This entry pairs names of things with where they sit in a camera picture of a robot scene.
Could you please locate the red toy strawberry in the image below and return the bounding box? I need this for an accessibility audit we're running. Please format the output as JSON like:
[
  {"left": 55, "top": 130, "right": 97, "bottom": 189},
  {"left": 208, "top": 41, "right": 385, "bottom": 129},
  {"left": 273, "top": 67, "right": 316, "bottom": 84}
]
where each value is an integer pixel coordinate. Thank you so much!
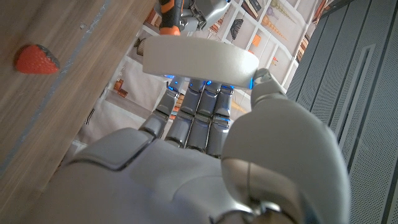
[{"left": 14, "top": 44, "right": 61, "bottom": 75}]

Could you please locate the white masking tape roll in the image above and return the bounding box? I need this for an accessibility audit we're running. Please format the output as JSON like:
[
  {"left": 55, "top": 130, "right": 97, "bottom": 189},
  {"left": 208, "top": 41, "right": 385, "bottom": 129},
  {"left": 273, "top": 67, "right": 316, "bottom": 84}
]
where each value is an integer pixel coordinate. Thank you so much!
[{"left": 142, "top": 34, "right": 260, "bottom": 90}]

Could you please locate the printed bookshelf backdrop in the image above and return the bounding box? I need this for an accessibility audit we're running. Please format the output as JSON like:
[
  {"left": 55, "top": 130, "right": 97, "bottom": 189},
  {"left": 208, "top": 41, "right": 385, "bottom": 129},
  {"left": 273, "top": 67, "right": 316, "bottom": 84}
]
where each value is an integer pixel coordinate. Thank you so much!
[{"left": 71, "top": 0, "right": 336, "bottom": 150}]

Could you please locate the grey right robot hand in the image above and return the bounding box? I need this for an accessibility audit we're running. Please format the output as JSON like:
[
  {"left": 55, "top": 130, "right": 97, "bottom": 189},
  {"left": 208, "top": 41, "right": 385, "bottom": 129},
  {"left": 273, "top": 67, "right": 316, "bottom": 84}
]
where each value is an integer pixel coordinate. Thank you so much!
[{"left": 18, "top": 67, "right": 351, "bottom": 224}]

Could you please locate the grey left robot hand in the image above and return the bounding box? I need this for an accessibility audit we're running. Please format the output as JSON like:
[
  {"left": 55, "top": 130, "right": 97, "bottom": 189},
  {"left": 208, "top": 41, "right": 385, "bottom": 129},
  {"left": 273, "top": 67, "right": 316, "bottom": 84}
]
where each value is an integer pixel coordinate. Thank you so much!
[{"left": 174, "top": 0, "right": 233, "bottom": 33}]

